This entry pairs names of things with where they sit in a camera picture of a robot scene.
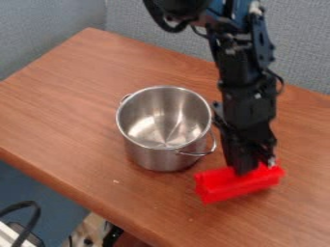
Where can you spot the red block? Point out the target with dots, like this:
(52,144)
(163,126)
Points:
(219,184)

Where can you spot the stainless steel pot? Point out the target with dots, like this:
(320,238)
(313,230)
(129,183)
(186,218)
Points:
(165,122)

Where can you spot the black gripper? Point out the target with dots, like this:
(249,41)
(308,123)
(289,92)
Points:
(248,111)

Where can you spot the beige clutter under table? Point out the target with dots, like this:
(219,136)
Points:
(94,233)

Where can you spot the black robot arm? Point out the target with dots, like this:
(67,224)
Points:
(235,31)

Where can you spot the white box under table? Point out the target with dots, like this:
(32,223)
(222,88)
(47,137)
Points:
(10,232)

